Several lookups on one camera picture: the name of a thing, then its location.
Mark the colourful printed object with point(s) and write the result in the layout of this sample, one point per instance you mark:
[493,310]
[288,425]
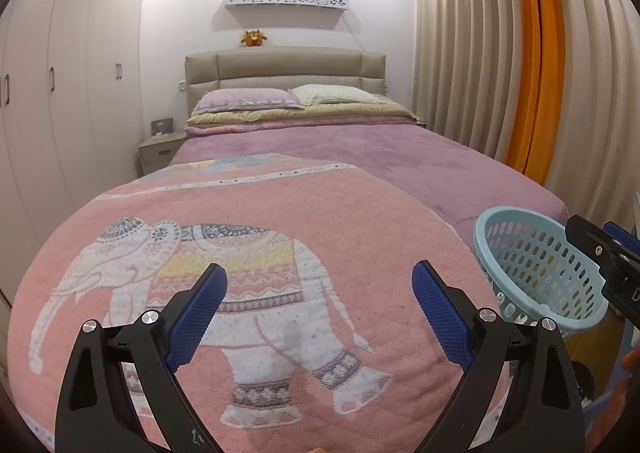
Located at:
[600,393]

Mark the white wardrobe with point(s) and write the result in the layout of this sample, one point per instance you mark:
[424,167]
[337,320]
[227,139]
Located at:
[65,83]

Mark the beige nightstand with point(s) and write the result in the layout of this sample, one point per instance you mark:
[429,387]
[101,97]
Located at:
[157,153]

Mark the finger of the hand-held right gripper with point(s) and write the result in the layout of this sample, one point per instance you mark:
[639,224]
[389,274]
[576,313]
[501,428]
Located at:
[625,240]
[595,248]

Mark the dark picture frame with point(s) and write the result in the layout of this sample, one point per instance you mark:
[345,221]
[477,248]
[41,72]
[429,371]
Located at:
[162,126]

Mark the white patterned wall shelf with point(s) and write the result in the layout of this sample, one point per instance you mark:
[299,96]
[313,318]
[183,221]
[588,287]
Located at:
[285,0]

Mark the beige curtain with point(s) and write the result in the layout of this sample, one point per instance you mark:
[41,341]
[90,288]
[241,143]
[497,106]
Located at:
[465,33]

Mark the purple bedspread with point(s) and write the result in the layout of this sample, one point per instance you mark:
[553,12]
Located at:
[375,153]

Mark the beige padded headboard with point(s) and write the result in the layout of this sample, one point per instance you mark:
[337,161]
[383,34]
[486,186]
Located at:
[280,65]

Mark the pink elephant blanket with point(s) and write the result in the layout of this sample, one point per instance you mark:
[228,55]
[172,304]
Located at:
[225,203]

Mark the light blue plastic basket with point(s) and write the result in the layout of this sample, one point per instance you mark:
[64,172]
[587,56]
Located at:
[535,263]

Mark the white dotted pillow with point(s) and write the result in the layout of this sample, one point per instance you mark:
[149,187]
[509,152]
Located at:
[335,94]

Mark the orange plush toy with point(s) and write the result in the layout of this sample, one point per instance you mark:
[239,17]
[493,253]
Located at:
[253,38]

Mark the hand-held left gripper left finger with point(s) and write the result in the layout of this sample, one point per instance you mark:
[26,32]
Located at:
[197,318]

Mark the purple pillow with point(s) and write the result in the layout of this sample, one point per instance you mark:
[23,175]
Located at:
[245,99]

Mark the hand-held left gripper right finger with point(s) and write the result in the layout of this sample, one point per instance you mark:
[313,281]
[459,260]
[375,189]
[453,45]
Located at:
[442,318]

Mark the orange curtain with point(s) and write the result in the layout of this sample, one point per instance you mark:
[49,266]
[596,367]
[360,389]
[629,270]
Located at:
[535,58]

